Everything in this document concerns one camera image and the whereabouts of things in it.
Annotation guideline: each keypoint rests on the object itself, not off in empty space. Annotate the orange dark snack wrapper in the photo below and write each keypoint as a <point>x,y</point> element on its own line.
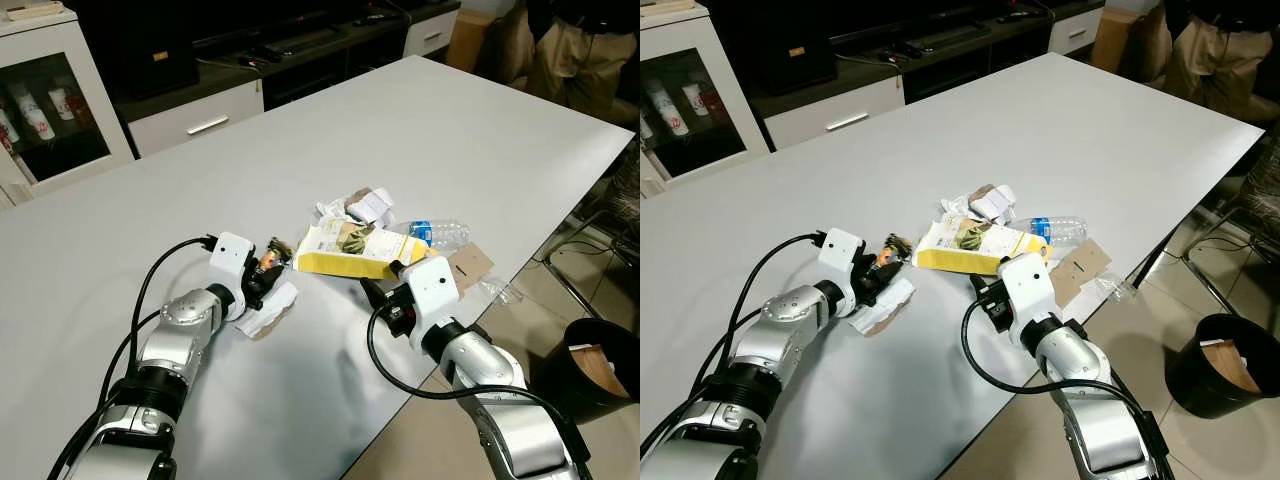
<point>884,255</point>
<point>270,257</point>

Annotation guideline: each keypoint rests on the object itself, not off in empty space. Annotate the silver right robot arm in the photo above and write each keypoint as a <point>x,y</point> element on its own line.
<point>510,410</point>
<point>1095,400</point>

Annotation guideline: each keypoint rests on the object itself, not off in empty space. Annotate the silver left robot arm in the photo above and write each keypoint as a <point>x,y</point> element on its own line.
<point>775,335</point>
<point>170,340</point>

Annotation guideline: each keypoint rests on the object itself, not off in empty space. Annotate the black rubbish bin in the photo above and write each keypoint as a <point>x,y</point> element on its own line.
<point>560,385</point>
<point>1190,385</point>

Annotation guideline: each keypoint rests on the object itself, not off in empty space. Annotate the white crumpled paper napkin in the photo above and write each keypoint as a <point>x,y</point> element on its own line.
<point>270,315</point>
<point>885,310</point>

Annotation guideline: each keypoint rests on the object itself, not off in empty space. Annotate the yellow white paper carton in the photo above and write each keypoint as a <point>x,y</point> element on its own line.
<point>960,252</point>
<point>345,258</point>

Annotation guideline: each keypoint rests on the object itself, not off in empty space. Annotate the clear plastic bottle blue label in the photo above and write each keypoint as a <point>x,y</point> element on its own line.
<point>1065,230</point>
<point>445,235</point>

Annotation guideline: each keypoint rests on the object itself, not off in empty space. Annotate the brown cardboard tag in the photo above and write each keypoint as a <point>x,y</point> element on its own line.
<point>1080,268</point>
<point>470,268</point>

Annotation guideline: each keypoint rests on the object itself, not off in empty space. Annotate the brown cardboard sheet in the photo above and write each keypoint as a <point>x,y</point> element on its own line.
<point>1230,365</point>
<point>598,370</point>

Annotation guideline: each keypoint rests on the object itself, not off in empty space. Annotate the dark television bench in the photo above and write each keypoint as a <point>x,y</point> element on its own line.
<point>330,45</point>
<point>960,40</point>

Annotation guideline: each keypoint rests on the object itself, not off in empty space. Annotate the black television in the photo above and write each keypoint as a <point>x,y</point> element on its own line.
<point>780,45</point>
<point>140,50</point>

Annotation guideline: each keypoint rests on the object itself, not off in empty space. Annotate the white glass door cabinet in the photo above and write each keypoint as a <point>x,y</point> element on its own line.
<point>735,60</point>
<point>100,60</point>

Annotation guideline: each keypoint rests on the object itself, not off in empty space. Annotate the brown cardboard box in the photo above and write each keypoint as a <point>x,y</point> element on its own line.
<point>1115,40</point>
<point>470,42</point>

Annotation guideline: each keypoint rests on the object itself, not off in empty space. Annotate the small white drawer unit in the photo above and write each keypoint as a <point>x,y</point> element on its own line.
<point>432,33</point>
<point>1075,30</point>

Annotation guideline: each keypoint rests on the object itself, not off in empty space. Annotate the white printed cup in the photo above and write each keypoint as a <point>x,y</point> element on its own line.
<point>668,113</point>
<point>35,118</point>

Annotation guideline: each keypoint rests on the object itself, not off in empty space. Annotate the person in khaki trousers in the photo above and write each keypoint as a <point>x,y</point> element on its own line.
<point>1220,70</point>
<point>580,70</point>

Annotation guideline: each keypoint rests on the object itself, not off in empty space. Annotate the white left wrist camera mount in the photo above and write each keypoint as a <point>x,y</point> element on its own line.
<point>840,258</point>
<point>229,262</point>

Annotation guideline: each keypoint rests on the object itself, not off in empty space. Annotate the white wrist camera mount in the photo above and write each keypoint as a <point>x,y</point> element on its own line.
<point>1030,288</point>
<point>840,258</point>
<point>435,290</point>
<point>229,262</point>

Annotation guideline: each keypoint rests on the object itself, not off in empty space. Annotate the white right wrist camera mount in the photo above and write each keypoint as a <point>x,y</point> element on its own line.
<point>435,290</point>
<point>1030,288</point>

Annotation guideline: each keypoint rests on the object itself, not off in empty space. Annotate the black metal frame chair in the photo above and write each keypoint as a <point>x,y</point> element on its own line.
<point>600,225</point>
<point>1245,210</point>

